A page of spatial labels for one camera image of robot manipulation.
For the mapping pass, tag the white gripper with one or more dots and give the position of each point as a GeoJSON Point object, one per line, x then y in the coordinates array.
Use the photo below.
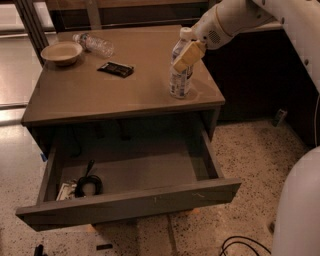
{"type": "Point", "coordinates": [210, 30]}

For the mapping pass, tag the clear plastic bottle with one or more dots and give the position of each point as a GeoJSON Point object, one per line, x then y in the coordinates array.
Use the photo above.
{"type": "Point", "coordinates": [94, 44]}
{"type": "Point", "coordinates": [180, 82]}

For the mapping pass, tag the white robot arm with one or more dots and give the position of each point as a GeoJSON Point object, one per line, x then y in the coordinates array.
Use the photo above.
{"type": "Point", "coordinates": [297, 225]}

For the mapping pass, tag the grey cabinet with flat top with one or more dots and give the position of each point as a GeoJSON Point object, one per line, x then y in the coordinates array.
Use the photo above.
{"type": "Point", "coordinates": [81, 93]}

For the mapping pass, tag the lying clear plastic bottle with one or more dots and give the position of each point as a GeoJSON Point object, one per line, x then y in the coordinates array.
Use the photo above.
{"type": "Point", "coordinates": [94, 44]}

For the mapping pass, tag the open grey top drawer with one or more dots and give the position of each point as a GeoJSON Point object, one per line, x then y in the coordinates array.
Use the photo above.
{"type": "Point", "coordinates": [143, 176]}

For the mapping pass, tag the white adapter box in drawer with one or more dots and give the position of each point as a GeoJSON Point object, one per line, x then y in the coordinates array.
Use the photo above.
{"type": "Point", "coordinates": [66, 192]}

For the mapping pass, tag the black snack packet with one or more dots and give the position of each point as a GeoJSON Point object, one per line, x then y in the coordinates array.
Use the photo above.
{"type": "Point", "coordinates": [117, 69]}

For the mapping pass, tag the metal railing behind cabinet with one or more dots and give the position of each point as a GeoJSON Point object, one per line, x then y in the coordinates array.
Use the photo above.
{"type": "Point", "coordinates": [75, 15]}

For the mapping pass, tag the beige ceramic bowl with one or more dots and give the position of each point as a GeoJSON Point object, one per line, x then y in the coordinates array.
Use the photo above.
{"type": "Point", "coordinates": [62, 53]}

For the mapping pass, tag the blue tape piece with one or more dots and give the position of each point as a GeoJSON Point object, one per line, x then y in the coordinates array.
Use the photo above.
{"type": "Point", "coordinates": [43, 157]}

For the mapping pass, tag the black flat floor marker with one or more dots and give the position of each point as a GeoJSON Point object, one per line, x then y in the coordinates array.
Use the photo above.
{"type": "Point", "coordinates": [104, 247]}

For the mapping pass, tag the small black floor object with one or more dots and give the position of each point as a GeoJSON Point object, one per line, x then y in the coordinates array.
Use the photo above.
{"type": "Point", "coordinates": [39, 251]}

